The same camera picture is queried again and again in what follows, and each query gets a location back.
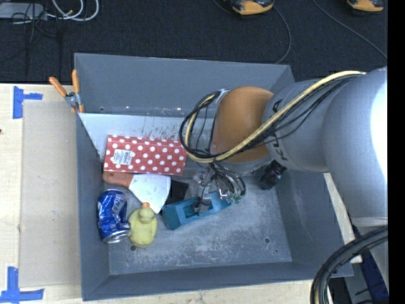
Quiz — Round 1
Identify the teal block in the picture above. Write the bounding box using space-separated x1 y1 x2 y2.
161 191 232 231

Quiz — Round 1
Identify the grey metal bin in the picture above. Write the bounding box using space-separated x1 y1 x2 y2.
73 53 355 301

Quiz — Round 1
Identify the yellow toy duck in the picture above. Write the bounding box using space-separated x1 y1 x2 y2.
127 202 159 248

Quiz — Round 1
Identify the red white-dotted box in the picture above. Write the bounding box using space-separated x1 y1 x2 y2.
103 134 189 176

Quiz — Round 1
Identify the crushed blue can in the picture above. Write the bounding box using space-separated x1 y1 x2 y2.
96 189 131 244

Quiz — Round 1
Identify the pale flat board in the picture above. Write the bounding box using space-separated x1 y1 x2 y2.
18 101 82 288

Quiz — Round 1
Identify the black cylinder on white bracket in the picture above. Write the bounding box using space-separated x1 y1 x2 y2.
258 160 287 190

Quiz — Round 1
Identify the orange-handled white scraper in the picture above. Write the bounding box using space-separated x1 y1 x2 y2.
102 170 172 214

